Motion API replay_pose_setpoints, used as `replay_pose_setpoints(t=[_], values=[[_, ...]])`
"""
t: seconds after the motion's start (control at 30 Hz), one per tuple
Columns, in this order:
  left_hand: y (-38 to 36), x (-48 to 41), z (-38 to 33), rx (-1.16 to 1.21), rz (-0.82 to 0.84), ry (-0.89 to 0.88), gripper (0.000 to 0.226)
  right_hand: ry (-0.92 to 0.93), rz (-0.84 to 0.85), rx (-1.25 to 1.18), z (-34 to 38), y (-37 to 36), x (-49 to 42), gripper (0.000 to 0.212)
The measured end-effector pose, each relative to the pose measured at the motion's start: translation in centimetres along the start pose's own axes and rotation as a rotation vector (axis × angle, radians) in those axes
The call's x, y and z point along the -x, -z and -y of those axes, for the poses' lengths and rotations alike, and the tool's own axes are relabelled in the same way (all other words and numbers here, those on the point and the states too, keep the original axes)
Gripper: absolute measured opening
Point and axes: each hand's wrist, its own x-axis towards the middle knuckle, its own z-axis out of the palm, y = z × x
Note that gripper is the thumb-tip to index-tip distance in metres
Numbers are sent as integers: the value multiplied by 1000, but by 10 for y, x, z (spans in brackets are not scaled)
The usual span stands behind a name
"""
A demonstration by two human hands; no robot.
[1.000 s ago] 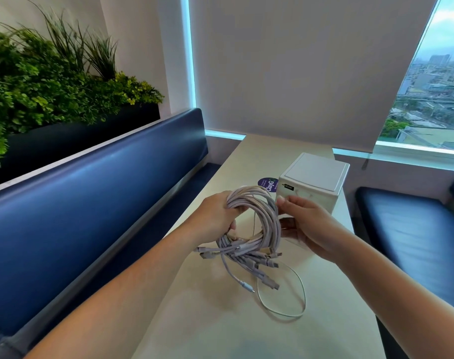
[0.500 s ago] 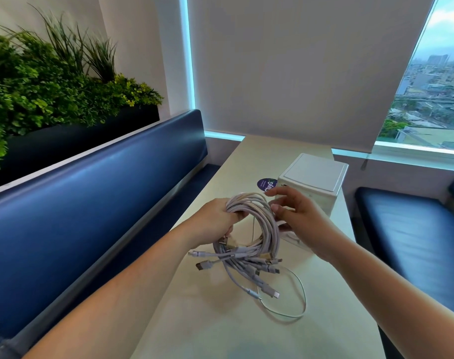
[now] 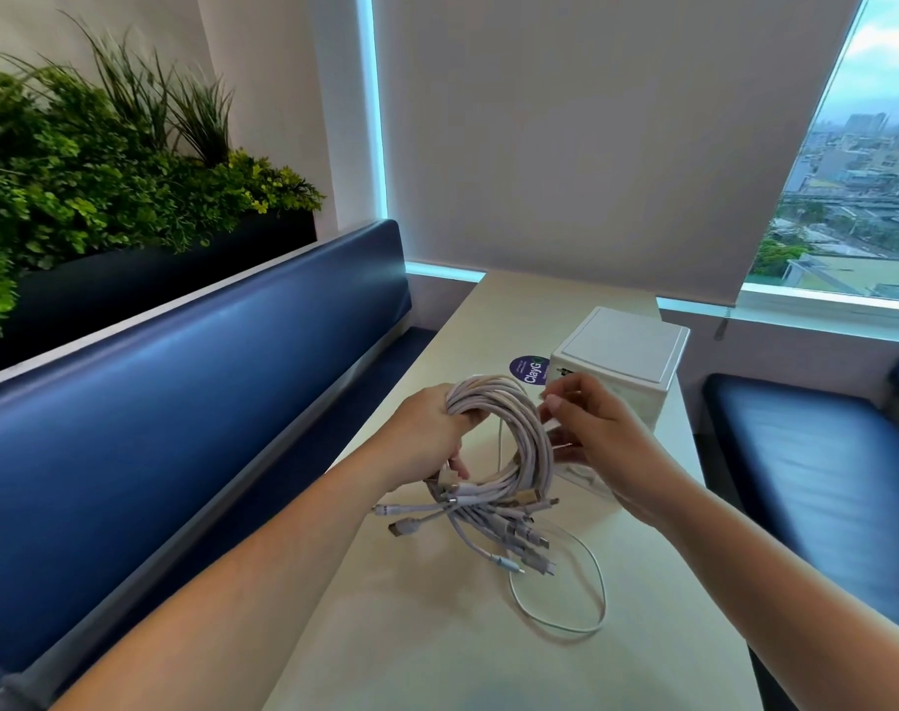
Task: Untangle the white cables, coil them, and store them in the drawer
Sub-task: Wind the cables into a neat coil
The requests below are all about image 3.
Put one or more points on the person's right hand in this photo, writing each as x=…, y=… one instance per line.
x=619, y=451

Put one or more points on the person's left hand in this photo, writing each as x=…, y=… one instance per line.
x=420, y=436

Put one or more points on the white mini drawer cabinet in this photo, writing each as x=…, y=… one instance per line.
x=619, y=344

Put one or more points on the person's left forearm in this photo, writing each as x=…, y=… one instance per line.
x=220, y=607

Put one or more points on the person's right forearm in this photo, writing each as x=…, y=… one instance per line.
x=790, y=599

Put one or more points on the black planter box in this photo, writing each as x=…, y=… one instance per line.
x=160, y=281

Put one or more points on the round purple sticker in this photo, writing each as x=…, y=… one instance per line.
x=527, y=368

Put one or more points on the white table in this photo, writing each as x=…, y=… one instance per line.
x=420, y=622

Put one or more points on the blue padded bench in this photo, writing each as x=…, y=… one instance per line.
x=812, y=451
x=183, y=422

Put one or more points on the white roller blind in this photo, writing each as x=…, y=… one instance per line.
x=605, y=125

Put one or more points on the glass window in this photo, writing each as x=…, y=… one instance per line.
x=849, y=199

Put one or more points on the green leafy plants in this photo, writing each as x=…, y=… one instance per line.
x=86, y=192

